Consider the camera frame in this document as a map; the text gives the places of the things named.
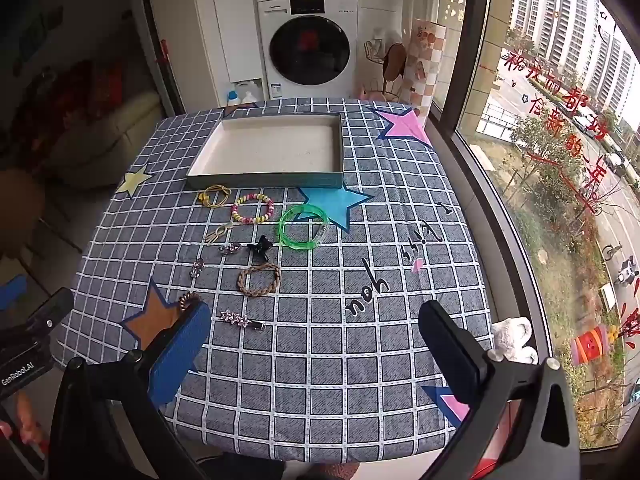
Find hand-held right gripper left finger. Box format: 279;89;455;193
47;301;212;480

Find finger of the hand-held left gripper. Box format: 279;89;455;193
25;287;75;342
0;275;28;312

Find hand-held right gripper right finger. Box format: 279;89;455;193
419;301;583;480

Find brown braided bracelet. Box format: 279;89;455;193
237;262;282;297

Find beige metal hair clip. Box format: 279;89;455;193
204;220;236;246

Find black claw hair clip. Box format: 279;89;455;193
246;239;273;263

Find colourful beaded bracelet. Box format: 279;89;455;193
231;192;276;225

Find green translucent bangle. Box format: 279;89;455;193
277;204;331;251

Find grey shallow cardboard tray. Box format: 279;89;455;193
186;113;346;191

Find person's left hand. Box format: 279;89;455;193
0;394;47;447

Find white plush toy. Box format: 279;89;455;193
491;317;538;363

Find silver star hair clip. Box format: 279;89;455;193
219;310;266;332

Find grey checked star tablecloth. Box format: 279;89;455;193
60;99;501;463

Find red orange window sticker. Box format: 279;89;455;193
572;325;611;366

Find beige sofa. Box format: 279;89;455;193
50;91;166;186

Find red cushions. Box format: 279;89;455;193
15;60;126;131

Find red window lettering stickers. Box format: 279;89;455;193
500;45;611;216

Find pink checkered cloth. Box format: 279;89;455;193
407;19;446;116

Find white tall cabinet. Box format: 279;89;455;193
192;0;261;108

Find white front-load washing machine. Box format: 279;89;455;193
256;0;358;101

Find yellow hair tie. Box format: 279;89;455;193
197;184;233;209

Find wire storage rack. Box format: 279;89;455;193
364;37;408;101

